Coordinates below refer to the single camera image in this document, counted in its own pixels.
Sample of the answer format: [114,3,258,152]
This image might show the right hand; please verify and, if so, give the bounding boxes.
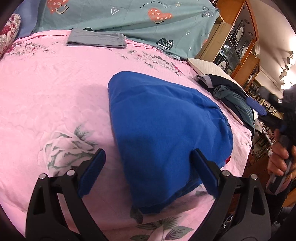
[267,129,289,176]

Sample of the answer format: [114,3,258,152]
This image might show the white pillow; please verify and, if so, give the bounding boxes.
[188,58,243,90]

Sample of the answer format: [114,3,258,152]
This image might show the blue plaid pillow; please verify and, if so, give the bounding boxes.
[14,0,41,39]

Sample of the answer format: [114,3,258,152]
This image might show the teal heart pattern quilt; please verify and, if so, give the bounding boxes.
[33,0,220,59]

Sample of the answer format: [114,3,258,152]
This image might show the pink floral bedsheet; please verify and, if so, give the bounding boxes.
[0,29,253,241]

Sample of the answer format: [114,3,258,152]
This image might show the red rose floral blanket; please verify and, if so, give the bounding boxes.
[0,14,22,57]

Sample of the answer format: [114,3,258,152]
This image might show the blue and red pants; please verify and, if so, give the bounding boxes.
[108,71,233,214]

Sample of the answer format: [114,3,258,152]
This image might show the folded grey cloth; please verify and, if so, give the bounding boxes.
[66,29,127,49]

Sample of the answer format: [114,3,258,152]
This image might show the dark clothes pile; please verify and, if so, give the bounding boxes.
[195,74,255,136]

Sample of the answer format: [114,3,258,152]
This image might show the wooden display cabinet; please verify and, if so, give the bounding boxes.
[195,0,296,208]

